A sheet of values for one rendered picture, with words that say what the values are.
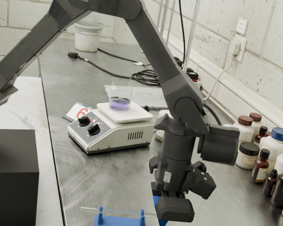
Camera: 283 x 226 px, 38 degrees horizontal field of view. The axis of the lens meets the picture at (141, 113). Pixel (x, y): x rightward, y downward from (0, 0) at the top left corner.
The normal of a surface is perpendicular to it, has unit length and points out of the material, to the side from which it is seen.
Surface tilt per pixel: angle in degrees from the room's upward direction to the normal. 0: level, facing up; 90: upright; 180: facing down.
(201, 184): 88
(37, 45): 86
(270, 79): 90
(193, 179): 64
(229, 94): 90
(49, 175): 0
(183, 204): 0
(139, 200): 0
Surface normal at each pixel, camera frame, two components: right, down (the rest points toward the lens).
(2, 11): 0.26, 0.40
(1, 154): 0.12, -0.95
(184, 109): -0.14, 0.28
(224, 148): -0.08, -0.04
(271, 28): -0.95, -0.04
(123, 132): 0.54, 0.39
